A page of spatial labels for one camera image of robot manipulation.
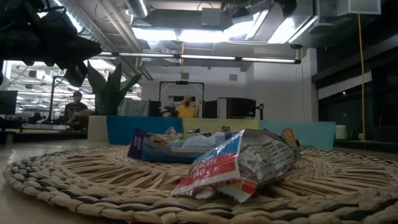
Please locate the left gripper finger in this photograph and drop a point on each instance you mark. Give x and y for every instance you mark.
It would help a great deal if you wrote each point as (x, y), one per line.
(82, 43)
(79, 57)

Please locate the purple blue granola bar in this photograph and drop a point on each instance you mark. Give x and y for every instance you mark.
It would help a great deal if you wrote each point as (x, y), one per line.
(174, 149)

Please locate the chocolate chip granola bar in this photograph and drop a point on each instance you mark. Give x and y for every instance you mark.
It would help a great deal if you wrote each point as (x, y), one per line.
(248, 161)

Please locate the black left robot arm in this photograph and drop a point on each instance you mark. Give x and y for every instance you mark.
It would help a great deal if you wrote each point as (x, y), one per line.
(14, 34)

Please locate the green snake plant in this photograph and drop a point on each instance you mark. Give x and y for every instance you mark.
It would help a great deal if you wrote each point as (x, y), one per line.
(109, 93)

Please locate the black pole stand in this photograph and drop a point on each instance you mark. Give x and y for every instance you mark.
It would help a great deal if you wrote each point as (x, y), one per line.
(51, 99)

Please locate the person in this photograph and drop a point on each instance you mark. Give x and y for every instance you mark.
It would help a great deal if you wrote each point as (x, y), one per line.
(186, 111)
(74, 110)

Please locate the white plant pot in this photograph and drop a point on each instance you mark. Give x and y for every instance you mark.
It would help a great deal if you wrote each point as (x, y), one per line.
(97, 129)

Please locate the grey cloth cover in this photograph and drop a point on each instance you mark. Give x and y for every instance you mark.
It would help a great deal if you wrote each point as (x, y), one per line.
(135, 107)

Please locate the black computer monitor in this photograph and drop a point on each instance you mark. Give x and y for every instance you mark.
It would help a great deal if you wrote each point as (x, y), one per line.
(211, 109)
(7, 102)
(241, 107)

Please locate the long ceiling light bar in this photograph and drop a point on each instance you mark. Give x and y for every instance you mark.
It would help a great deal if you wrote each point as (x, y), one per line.
(205, 57)

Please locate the round woven placemat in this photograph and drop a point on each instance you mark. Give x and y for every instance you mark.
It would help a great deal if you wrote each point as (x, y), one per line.
(93, 180)

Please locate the yellow plastic bin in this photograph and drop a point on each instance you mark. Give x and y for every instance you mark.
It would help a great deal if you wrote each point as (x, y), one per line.
(211, 124)

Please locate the teal plastic bin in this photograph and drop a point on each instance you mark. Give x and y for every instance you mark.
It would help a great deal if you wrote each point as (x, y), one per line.
(314, 133)

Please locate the white ceiling vent unit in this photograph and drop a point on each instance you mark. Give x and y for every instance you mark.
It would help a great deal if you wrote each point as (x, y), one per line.
(349, 7)

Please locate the pale plastic cup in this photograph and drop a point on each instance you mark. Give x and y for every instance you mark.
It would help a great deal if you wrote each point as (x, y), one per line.
(341, 132)

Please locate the silver ribbed air duct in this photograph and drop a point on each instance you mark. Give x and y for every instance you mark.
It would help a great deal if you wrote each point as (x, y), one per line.
(93, 31)

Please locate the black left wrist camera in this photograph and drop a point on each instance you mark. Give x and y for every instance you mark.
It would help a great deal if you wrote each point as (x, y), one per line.
(76, 74)

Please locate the black rectangular station frame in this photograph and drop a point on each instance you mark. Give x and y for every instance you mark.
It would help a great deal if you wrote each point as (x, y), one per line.
(182, 82)

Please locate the black camera stand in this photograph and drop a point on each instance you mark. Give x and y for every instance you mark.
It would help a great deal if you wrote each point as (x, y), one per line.
(261, 110)

